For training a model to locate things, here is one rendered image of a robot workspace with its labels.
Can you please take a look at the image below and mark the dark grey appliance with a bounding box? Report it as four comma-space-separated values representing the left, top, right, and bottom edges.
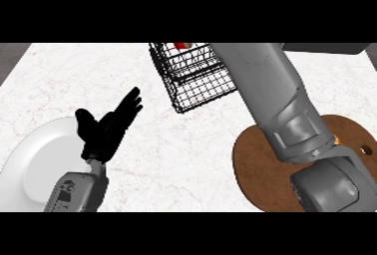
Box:
281, 43, 377, 57

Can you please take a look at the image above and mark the white round plate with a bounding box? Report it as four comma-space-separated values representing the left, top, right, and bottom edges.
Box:
0, 117, 95, 213

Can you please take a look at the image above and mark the round brown wooden cutting board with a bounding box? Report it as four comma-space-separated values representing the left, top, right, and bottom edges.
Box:
231, 114, 377, 213

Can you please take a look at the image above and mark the black wire tiered basket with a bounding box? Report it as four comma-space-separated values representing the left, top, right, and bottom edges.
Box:
148, 43, 239, 115

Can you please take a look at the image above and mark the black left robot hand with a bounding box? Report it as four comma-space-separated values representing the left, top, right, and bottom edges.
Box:
74, 87, 145, 163

